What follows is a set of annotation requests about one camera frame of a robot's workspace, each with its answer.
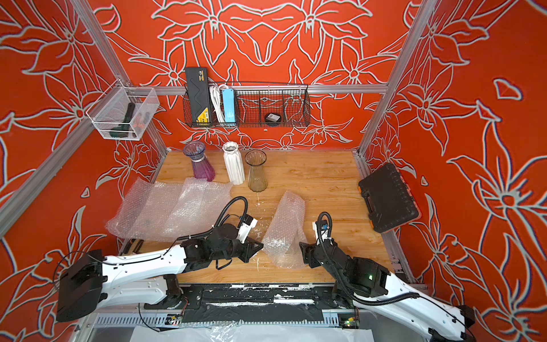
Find bubble bundle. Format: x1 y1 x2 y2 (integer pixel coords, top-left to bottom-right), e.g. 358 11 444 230
262 191 307 269

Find bubble roll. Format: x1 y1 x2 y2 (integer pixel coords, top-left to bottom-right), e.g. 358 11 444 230
165 178 233 239
135 182 192 242

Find clear glass vase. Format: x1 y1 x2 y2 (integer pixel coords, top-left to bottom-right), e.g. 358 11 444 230
245 150 268 192

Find purple glass vase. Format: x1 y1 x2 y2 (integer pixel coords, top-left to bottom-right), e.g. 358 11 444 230
183 141 216 182

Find white ribbed ceramic vase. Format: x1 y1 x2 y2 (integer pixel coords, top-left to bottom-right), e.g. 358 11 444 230
222 141 245 185

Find bubble wrap sheet of vase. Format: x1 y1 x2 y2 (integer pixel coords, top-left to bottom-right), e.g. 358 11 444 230
106 179 175 242

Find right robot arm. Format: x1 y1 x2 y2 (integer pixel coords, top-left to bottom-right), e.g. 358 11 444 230
299 212 477 341

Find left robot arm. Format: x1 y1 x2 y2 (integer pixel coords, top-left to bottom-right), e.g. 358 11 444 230
54 196 263 322

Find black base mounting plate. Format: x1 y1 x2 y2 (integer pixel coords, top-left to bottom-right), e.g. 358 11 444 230
138 284 364 329

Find black plastic tool case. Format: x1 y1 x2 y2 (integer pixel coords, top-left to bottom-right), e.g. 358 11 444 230
358 162 421 234

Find black box with yellow label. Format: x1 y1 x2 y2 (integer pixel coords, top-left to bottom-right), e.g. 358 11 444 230
185 67 212 127

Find small black device in basket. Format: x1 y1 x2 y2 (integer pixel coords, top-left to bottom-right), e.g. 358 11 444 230
264 113 282 125

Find light blue box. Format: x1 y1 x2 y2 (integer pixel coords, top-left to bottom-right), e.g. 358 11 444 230
222 88 236 126

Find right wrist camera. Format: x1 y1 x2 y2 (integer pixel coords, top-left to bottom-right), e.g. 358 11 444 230
313 219 332 245

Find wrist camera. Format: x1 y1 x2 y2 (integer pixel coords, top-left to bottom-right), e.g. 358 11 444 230
313 219 332 245
237 215 258 243

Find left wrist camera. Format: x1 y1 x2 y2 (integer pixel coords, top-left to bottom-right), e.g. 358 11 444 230
237 215 258 243

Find orange handled pliers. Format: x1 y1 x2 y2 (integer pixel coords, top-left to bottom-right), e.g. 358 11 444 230
122 239 144 255

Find black wire wall basket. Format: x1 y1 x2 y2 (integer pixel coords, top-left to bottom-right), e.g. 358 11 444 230
182 82 311 128

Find white coiled cable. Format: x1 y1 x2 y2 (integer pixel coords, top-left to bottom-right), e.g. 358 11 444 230
209 84 225 125

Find clear plastic wall bin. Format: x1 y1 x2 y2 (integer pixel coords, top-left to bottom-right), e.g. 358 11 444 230
85 79 160 141

